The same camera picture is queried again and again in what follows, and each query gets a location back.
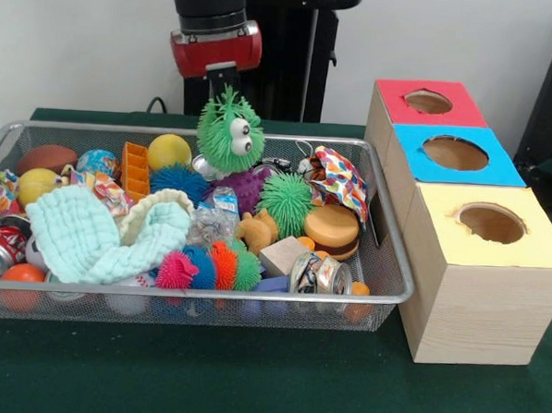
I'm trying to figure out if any orange plastic grid tray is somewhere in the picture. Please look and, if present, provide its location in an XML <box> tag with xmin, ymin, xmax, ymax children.
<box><xmin>119</xmin><ymin>141</ymin><xmax>154</xmax><ymax>204</ymax></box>

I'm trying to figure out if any crushed drink can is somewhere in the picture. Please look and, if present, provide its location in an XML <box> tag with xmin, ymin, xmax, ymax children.
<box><xmin>288</xmin><ymin>249</ymin><xmax>356</xmax><ymax>313</ymax></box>

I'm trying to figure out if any brown plush animal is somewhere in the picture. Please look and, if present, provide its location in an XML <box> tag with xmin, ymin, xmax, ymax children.
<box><xmin>234</xmin><ymin>207</ymin><xmax>281</xmax><ymax>259</ymax></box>

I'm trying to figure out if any mint green cloth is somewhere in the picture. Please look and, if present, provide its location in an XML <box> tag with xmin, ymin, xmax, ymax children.
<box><xmin>20</xmin><ymin>181</ymin><xmax>197</xmax><ymax>291</ymax></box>

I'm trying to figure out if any black looped cable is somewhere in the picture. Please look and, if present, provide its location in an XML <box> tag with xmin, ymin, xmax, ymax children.
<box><xmin>146</xmin><ymin>95</ymin><xmax>172</xmax><ymax>115</ymax></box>

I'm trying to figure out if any green fuzzy ball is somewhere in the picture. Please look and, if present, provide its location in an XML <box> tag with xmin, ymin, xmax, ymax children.
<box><xmin>254</xmin><ymin>170</ymin><xmax>316</xmax><ymax>229</ymax></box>

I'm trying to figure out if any blue spiky ball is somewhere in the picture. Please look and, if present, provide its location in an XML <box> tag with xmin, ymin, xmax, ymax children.
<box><xmin>148</xmin><ymin>161</ymin><xmax>214</xmax><ymax>209</ymax></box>

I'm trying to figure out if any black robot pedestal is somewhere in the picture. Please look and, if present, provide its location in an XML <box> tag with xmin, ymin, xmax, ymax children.
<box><xmin>181</xmin><ymin>0</ymin><xmax>364</xmax><ymax>126</ymax></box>

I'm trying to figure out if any green fuzzy toy with eyes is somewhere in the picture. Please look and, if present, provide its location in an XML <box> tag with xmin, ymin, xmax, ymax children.
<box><xmin>193</xmin><ymin>82</ymin><xmax>268</xmax><ymax>176</ymax></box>

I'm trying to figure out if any silver wire mesh bin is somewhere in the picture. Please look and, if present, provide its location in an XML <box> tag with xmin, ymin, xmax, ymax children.
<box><xmin>0</xmin><ymin>118</ymin><xmax>423</xmax><ymax>342</ymax></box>

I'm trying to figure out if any yellow ball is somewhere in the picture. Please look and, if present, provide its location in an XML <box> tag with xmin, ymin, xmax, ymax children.
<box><xmin>146</xmin><ymin>133</ymin><xmax>194</xmax><ymax>174</ymax></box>

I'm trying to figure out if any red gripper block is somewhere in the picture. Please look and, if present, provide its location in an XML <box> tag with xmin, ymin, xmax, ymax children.
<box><xmin>166</xmin><ymin>16</ymin><xmax>264</xmax><ymax>101</ymax></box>

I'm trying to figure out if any white multicolour dotted cloth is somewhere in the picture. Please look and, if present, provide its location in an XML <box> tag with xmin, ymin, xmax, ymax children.
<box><xmin>302</xmin><ymin>144</ymin><xmax>375</xmax><ymax>229</ymax></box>

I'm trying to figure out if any multicolour fuzzy caterpillar toy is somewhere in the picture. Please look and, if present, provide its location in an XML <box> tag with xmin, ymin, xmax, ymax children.
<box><xmin>154</xmin><ymin>235</ymin><xmax>265</xmax><ymax>296</ymax></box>

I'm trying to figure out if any wooden box with three holes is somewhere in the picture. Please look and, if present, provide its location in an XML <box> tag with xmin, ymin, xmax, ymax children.
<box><xmin>351</xmin><ymin>75</ymin><xmax>552</xmax><ymax>370</ymax></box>

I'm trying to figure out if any foam burger toy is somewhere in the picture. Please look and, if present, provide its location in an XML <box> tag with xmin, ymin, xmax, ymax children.
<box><xmin>301</xmin><ymin>201</ymin><xmax>364</xmax><ymax>263</ymax></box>

